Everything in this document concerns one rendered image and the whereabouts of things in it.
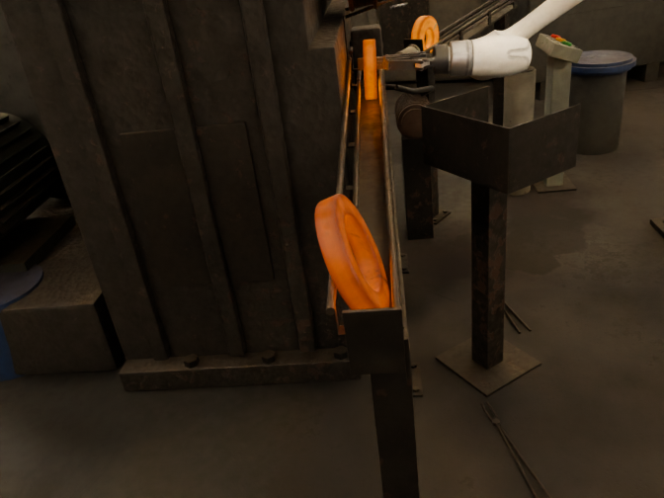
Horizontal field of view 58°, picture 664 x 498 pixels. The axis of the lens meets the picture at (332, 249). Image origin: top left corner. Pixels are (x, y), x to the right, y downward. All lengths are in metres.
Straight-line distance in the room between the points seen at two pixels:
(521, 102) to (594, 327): 1.03
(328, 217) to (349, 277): 0.09
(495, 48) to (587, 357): 0.85
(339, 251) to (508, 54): 0.99
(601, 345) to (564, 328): 0.11
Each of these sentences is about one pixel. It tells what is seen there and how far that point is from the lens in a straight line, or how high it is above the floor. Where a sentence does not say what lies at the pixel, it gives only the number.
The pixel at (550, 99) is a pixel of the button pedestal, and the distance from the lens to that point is 2.62.
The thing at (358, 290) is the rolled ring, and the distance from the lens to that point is 0.78.
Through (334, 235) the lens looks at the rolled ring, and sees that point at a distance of 0.78.
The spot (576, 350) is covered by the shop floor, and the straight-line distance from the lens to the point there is 1.79.
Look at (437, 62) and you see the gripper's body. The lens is 1.63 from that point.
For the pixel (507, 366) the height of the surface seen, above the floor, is 0.01.
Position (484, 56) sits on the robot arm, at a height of 0.76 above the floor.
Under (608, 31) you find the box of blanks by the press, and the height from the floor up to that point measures 0.35.
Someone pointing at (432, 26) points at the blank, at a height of 0.74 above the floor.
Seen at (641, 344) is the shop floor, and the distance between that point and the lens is 1.85.
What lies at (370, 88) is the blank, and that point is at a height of 0.72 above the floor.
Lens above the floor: 1.10
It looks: 28 degrees down
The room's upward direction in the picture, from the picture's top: 7 degrees counter-clockwise
